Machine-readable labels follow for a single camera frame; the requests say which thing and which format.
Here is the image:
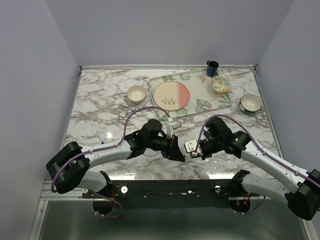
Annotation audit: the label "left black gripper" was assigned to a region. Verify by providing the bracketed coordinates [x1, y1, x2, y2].
[145, 133, 186, 163]

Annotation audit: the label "blue cap thin marker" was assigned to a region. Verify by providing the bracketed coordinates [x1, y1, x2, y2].
[96, 130, 104, 145]

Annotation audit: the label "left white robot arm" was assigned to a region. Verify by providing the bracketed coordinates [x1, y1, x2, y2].
[46, 119, 185, 198]

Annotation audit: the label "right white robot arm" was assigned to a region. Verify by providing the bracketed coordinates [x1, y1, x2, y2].
[196, 114, 320, 221]

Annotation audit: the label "floral rectangular serving tray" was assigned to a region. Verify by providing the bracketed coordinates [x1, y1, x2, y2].
[148, 68, 232, 118]

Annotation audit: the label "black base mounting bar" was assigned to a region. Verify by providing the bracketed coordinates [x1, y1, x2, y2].
[81, 178, 261, 210]

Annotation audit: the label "cream and pink plate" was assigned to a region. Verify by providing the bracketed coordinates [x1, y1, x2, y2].
[153, 81, 190, 111]

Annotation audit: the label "teal rimmed white bowl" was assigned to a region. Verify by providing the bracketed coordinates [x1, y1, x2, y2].
[239, 94, 262, 114]

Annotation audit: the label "floral yellow rimmed bowl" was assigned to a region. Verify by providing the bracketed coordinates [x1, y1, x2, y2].
[210, 76, 231, 94]

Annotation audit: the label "white bowl blue stripes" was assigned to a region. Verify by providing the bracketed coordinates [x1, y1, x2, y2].
[126, 85, 147, 104]

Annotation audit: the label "dark blue mug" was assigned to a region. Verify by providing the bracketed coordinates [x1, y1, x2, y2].
[206, 60, 219, 78]

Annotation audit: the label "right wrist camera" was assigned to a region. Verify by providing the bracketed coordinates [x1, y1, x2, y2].
[184, 139, 203, 158]

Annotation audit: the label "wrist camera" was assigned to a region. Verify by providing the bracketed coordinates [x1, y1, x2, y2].
[166, 121, 182, 138]
[184, 139, 203, 158]

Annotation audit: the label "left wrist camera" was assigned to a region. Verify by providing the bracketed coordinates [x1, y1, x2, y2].
[166, 121, 182, 138]

